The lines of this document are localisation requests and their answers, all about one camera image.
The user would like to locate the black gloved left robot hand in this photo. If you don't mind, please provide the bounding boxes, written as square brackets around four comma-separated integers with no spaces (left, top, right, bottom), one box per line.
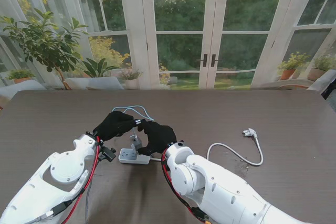
[92,111,143,142]

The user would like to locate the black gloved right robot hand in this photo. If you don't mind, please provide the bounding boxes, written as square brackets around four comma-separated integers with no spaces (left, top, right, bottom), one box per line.
[136,120,177,156]

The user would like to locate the light blue USB cable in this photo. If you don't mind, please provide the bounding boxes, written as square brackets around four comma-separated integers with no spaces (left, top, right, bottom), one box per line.
[112,105,155,143]

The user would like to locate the grey USB charger adapter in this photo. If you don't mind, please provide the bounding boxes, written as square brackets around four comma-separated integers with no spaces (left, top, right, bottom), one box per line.
[130,140,143,154]

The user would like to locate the white rectangular planter box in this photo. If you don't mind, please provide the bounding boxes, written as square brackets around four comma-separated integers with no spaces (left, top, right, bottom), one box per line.
[64,76,124,90]

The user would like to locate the small plant in white pot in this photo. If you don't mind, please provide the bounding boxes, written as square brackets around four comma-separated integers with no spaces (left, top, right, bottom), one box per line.
[119,68,144,90]

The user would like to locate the broad-leaf green plant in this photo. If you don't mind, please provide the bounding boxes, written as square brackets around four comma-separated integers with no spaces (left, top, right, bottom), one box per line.
[82,57,119,78]

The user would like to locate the pale grey sofa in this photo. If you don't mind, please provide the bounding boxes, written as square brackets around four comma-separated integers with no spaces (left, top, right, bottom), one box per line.
[0,79,47,109]

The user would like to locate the white glazed door leaf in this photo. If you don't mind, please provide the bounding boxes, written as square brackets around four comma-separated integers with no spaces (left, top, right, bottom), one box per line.
[140,0,218,90]
[206,0,300,90]

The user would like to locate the small plant in terracotta pot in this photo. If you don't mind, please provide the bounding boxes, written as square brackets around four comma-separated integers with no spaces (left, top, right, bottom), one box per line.
[6,68,35,84]

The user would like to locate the tall leafy potted tree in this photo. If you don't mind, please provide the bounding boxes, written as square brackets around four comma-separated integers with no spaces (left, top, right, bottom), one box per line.
[0,8,89,90]

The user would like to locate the yellow flowering plant terracotta pot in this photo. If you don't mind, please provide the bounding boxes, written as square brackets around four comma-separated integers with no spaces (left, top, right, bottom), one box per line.
[277,52,310,81]

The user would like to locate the green plant in tan pot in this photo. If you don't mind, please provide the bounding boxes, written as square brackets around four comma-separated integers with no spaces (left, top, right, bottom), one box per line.
[307,53,334,82]

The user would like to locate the white armchair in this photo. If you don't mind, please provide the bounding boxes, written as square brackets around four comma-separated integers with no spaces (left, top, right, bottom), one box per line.
[307,69,336,95]

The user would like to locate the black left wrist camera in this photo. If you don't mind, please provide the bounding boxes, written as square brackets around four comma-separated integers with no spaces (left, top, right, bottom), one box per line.
[101,145,117,162]

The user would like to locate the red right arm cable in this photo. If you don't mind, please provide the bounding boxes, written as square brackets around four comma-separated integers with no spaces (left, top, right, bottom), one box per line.
[161,152,211,221]

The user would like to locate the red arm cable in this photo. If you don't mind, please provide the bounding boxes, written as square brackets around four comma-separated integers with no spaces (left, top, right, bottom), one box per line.
[62,136,103,224]
[161,152,211,221]

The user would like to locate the white power strip with cord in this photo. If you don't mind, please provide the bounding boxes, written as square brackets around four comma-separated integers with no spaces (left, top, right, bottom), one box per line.
[118,128,264,167]

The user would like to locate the red left arm cable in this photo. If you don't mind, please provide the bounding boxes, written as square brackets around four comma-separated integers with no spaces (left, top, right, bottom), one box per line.
[62,136,103,224]

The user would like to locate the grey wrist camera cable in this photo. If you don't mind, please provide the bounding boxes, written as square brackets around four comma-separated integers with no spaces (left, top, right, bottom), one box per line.
[84,179,94,224]

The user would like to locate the dark door lever handle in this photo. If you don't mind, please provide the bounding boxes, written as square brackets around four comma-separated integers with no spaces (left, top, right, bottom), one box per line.
[211,54,224,67]
[195,54,208,67]

